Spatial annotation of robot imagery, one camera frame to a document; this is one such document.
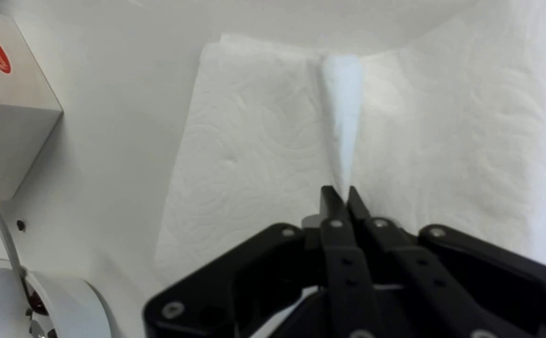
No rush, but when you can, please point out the white bowl with dark food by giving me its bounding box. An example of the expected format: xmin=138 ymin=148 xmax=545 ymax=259
xmin=0 ymin=259 xmax=119 ymax=338

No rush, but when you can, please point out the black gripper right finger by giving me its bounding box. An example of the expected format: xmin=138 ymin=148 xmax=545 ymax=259
xmin=346 ymin=186 xmax=546 ymax=338

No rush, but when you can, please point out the white paper napkin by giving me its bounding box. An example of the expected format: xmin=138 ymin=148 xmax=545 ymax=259
xmin=151 ymin=2 xmax=546 ymax=336

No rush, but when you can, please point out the small wooden box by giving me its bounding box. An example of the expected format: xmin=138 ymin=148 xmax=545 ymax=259
xmin=0 ymin=5 xmax=66 ymax=203

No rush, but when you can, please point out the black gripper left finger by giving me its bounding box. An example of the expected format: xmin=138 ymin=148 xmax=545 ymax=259
xmin=143 ymin=184 xmax=381 ymax=338

